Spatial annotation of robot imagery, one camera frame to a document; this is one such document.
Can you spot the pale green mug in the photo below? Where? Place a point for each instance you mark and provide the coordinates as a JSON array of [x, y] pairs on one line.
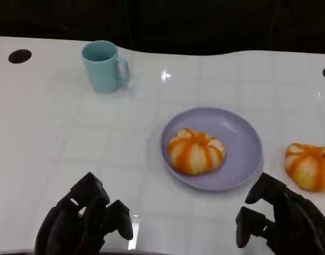
[[101, 71]]

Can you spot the orange and white bread roll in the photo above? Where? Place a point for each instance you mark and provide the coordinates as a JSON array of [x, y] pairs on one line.
[[196, 154], [309, 167]]

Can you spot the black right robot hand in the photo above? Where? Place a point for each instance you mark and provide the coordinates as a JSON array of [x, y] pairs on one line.
[[298, 228]]

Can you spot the lilac plate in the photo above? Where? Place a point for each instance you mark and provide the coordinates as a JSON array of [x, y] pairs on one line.
[[242, 151]]

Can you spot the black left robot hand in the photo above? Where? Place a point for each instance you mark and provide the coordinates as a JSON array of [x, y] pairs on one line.
[[71, 225]]

